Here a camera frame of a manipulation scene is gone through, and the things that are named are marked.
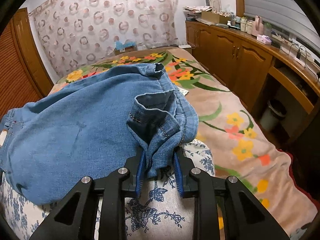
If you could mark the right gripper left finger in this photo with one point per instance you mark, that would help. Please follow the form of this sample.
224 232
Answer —
93 201

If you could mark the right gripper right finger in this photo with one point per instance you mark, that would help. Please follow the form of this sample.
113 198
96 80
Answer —
244 217

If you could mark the floral beige bed blanket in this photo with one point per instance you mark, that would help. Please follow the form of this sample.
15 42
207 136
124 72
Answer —
229 142

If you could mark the open cardboard box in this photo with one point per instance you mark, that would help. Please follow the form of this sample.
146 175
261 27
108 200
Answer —
216 16

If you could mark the pink bottle on sideboard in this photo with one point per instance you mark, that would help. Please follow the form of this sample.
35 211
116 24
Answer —
257 27

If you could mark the cardboard box with blue cloth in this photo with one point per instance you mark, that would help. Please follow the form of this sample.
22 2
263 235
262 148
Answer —
128 46

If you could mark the circle patterned sheer curtain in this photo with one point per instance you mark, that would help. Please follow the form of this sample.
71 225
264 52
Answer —
75 33

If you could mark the blue denim jeans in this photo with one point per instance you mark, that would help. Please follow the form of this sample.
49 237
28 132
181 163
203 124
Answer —
91 127

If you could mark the wooden sideboard cabinet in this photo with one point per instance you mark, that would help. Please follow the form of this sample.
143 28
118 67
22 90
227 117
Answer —
256 73

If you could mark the grey window roller shutter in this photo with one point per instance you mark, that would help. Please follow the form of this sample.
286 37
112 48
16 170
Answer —
285 14

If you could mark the stack of papers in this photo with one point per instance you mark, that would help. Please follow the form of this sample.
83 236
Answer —
193 12

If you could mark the pink tissue box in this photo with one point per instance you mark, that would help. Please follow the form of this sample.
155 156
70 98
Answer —
264 39

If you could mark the blue floral white cushion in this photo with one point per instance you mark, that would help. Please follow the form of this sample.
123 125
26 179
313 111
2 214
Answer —
158 213

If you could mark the white waste bin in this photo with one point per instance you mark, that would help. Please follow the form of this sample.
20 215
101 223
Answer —
274 113

